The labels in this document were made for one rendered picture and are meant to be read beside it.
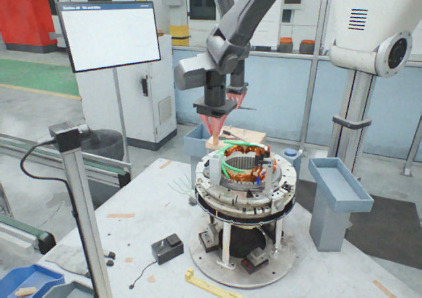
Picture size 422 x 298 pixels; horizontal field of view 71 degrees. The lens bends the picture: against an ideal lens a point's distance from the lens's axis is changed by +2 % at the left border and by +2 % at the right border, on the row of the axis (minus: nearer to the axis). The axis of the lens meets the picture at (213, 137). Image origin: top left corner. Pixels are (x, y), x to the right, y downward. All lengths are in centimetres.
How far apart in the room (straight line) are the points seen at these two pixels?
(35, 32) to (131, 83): 164
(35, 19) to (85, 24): 272
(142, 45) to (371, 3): 121
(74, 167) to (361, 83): 95
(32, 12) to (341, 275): 413
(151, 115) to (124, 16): 159
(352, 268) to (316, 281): 14
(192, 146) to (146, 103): 200
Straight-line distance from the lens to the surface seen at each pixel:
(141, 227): 125
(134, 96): 327
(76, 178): 62
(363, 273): 118
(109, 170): 167
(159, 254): 107
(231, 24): 65
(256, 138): 124
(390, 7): 107
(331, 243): 118
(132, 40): 181
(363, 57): 111
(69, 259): 118
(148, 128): 331
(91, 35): 173
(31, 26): 449
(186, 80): 68
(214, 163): 85
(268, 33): 309
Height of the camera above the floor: 161
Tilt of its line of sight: 26 degrees down
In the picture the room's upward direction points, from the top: straight up
